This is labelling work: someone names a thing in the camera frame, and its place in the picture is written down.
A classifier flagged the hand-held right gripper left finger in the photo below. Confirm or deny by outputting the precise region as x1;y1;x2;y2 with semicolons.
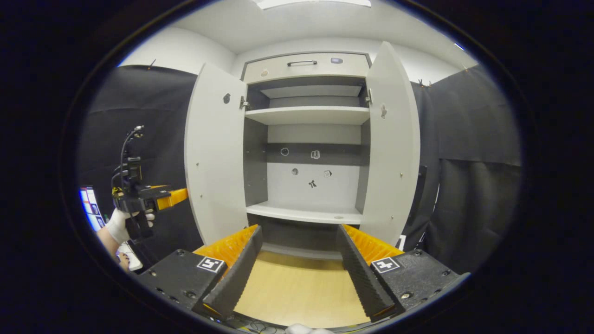
137;225;264;321

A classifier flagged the white object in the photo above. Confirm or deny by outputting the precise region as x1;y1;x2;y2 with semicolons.
116;241;143;272

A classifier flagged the grey cabinet door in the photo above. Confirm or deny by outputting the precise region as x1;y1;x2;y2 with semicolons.
360;41;421;246
184;63;249;245

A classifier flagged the black cable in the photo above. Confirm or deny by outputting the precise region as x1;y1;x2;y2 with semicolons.
120;124;145;161

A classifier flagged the black door handle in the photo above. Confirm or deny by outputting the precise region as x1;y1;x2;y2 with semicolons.
415;165;428;223

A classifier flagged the grey cabinet drawer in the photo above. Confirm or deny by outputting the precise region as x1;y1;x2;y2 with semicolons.
243;52;371;84

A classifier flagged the computer monitor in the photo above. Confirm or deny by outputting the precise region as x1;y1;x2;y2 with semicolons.
79;186;106;232

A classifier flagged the long ceiling light panel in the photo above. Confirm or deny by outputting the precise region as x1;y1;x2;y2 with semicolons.
253;0;372;10

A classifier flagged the black backdrop cloth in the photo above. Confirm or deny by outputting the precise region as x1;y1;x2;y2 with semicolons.
77;64;523;274

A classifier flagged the white cabinet shelf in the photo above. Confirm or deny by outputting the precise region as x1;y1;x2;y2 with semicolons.
245;106;371;126
246;200;363;225

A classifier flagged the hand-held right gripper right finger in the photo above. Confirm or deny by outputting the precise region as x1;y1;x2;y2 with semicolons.
335;224;470;323

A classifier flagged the grey double-door shoe cabinet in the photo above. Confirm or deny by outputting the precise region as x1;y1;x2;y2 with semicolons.
240;50;373;260

